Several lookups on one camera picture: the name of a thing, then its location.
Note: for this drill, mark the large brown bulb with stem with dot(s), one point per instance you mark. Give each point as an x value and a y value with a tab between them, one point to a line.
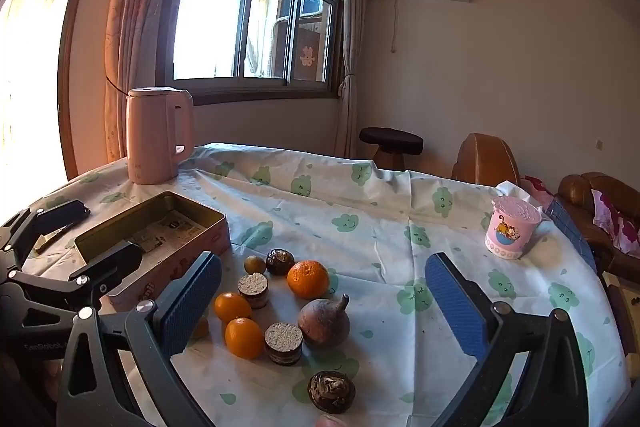
325	319

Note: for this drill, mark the black round stool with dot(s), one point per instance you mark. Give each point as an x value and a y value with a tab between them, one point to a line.
391	141

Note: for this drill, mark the wooden framed glass door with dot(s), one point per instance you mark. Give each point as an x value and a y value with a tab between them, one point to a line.
70	57

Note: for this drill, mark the blue chequered cloth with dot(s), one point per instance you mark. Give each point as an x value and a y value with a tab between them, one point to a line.
570	227

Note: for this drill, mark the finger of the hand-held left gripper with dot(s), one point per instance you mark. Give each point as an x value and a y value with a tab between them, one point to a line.
120	259
65	211

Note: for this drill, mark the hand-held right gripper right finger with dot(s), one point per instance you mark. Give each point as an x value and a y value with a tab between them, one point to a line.
457	312

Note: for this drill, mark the white air conditioner pipe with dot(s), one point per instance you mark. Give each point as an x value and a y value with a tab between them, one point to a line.
395	22

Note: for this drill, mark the small greenish citrus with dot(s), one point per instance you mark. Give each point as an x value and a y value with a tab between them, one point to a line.
254	265

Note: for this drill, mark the pink cartoon cup with lid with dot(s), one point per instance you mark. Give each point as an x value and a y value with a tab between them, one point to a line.
507	232

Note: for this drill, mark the small orange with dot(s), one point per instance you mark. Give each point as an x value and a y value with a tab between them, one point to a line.
232	306
244	337

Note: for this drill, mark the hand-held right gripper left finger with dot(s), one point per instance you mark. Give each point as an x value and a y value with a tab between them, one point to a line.
192	307

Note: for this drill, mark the brown leather sofa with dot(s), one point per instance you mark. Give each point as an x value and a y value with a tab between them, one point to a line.
575	192

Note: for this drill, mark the pink electric kettle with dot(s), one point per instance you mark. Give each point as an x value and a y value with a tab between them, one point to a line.
150	132

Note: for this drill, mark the white tissue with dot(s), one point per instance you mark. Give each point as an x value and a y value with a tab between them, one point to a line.
512	189

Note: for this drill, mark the pink window decal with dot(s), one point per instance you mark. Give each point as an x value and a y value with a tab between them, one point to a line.
306	55

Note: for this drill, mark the person's right hand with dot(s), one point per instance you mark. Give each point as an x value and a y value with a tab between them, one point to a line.
333	422

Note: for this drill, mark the sliding window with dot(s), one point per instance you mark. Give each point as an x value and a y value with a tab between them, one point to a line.
225	7

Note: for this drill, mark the floral pillow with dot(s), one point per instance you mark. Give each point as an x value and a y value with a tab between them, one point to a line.
617	219

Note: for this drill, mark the white cloud print tablecloth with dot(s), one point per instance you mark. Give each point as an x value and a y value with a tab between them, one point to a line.
350	207

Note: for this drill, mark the pink metal tin box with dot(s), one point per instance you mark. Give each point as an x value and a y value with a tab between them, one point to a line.
216	237

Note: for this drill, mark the narrow pink curtain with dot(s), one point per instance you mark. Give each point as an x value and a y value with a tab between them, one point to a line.
352	57

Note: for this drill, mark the pink cushion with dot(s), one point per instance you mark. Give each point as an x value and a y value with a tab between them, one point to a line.
537	188

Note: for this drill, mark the large orange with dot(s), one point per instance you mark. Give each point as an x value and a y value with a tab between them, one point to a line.
308	279

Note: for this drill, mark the wide pink curtain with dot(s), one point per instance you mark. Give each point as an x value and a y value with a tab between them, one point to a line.
135	7

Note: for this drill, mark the printed paper leaflet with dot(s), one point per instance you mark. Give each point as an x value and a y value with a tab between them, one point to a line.
167	227

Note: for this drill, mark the brown leather armchair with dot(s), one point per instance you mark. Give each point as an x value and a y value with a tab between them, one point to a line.
485	159

